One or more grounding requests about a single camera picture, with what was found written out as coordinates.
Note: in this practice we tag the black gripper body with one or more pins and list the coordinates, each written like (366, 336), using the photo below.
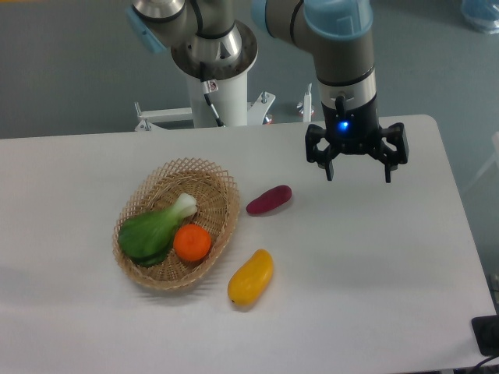
(355, 131)

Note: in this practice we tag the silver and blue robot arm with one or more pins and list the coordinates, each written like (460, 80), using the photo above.
(215, 51)

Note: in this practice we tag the purple sweet potato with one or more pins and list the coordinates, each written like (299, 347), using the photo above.
(270, 200)

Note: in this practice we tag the blue object in corner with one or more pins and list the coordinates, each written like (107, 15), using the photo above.
(481, 14)

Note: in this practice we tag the yellow mango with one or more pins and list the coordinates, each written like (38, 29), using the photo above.
(250, 281)

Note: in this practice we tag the orange fruit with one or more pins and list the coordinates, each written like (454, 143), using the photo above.
(192, 242)

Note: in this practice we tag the green bok choy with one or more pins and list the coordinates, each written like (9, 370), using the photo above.
(147, 237)

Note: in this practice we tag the black device at table edge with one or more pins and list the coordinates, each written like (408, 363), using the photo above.
(485, 329)

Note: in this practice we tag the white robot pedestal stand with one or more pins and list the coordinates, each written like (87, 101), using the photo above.
(212, 103)

